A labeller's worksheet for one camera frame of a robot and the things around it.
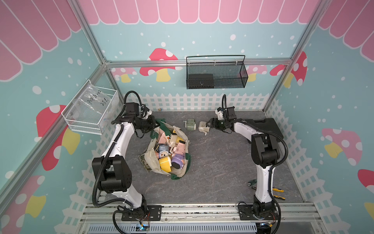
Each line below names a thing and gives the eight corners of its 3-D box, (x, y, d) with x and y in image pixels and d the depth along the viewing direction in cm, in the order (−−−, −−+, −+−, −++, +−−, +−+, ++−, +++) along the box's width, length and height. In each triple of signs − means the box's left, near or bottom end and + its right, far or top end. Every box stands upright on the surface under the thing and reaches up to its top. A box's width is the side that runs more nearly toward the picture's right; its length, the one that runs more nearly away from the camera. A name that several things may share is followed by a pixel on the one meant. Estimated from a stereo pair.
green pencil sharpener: (187, 132, 109) (187, 128, 105) (184, 124, 114) (183, 119, 110) (196, 130, 110) (197, 126, 106) (193, 121, 115) (193, 117, 111)
